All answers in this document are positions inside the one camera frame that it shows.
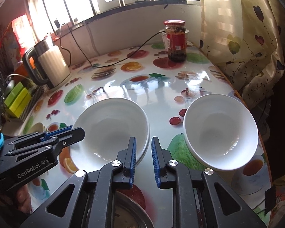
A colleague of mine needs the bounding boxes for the large blue striped bowl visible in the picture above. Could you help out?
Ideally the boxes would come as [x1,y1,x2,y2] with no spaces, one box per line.
[69,98,150,172]

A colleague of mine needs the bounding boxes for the stainless steel bowl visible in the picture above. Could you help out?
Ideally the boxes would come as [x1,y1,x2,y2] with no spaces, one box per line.
[112,192,154,228]

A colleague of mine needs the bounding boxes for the small blue striped bowl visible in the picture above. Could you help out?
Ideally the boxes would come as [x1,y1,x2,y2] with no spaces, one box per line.
[183,94,258,171]

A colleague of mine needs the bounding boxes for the large beige fish plate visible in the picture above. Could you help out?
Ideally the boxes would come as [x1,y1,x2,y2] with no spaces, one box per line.
[28,123,49,134]

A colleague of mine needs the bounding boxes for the left hand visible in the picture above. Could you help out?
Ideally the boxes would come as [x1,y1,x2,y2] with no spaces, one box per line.
[16,184,32,214]

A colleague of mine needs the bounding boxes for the zigzag patterned tray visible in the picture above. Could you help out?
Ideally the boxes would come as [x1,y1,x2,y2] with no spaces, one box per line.
[19,86,46,122]

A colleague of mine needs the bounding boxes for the lower lime green box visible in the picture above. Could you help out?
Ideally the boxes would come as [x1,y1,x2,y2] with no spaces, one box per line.
[7,88,32,118]

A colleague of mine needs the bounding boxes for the upper green box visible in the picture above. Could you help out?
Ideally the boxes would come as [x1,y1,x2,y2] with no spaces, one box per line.
[4,82,24,107]

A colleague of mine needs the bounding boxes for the cream electric kettle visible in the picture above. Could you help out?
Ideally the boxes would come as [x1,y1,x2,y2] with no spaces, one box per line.
[22,37,71,91]

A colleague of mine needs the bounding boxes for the black binder clip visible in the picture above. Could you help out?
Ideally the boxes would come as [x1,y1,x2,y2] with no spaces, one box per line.
[252,184,276,215]

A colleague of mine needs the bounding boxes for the white cup behind jar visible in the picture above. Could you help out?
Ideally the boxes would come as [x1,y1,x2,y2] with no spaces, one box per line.
[159,29,190,51]

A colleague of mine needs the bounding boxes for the red lidded sauce jar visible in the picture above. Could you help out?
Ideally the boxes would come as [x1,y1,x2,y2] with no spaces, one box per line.
[164,20,187,62]

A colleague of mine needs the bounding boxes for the heart patterned curtain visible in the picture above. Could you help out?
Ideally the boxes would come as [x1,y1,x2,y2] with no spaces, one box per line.
[199,0,285,110]

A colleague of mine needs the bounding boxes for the black power cable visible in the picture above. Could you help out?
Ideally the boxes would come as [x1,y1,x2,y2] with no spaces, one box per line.
[59,21,167,70]

